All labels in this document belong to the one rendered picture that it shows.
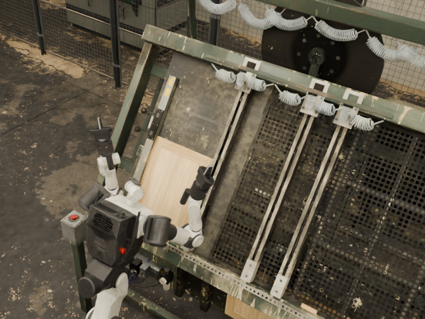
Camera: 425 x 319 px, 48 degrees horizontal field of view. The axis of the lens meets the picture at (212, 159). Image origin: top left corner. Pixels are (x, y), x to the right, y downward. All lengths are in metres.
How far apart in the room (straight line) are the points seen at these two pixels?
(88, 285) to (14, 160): 2.87
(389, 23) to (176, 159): 1.45
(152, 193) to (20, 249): 1.62
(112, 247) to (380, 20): 1.88
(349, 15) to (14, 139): 3.85
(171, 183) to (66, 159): 2.34
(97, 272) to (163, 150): 0.87
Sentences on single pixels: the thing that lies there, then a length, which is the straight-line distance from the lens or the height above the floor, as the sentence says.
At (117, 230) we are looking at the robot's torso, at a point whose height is 1.37.
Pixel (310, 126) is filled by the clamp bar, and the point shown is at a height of 1.70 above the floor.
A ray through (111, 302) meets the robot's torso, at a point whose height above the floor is 0.81.
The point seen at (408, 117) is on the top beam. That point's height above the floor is 1.89.
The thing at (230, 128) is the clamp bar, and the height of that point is 1.56.
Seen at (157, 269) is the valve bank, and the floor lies 0.74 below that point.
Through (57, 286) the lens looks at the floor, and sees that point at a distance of 4.02.
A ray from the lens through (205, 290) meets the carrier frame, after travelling 3.37.
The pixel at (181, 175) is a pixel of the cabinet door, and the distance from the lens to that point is 2.98.
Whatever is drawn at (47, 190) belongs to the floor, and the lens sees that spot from 4.84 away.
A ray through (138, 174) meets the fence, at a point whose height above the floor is 1.14.
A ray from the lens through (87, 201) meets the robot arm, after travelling 2.68.
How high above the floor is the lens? 3.10
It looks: 37 degrees down
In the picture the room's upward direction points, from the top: 5 degrees clockwise
